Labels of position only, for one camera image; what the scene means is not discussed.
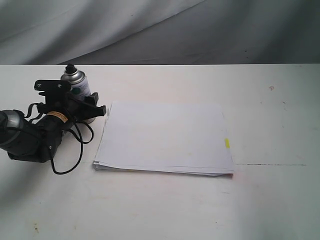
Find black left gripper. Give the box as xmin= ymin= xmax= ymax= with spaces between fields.
xmin=24 ymin=92 xmax=107 ymax=130

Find white spray can coloured dots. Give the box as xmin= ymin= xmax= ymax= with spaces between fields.
xmin=60 ymin=63 xmax=97 ymax=124

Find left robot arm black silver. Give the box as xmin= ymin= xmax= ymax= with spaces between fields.
xmin=0 ymin=92 xmax=107 ymax=163

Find white paper stack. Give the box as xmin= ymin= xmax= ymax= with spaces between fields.
xmin=93 ymin=101 xmax=235 ymax=176

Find grey backdrop cloth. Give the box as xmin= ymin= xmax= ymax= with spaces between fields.
xmin=0 ymin=0 xmax=320 ymax=65

